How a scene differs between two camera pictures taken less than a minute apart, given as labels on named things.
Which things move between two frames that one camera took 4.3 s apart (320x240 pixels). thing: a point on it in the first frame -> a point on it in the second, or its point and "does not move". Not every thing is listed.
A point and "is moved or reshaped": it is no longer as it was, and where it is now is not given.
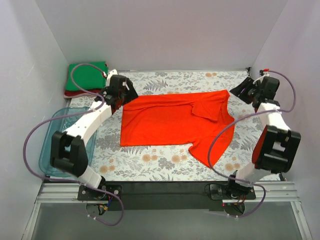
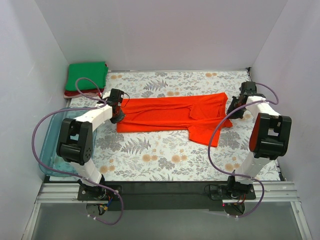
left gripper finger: (126, 99) -> (117, 117)
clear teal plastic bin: (60, 124) does not move
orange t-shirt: (204, 119) is moved or reshaped
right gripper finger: (246, 96) -> (238, 115)
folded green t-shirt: (89, 77) does not move
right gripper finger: (244, 87) -> (234, 102)
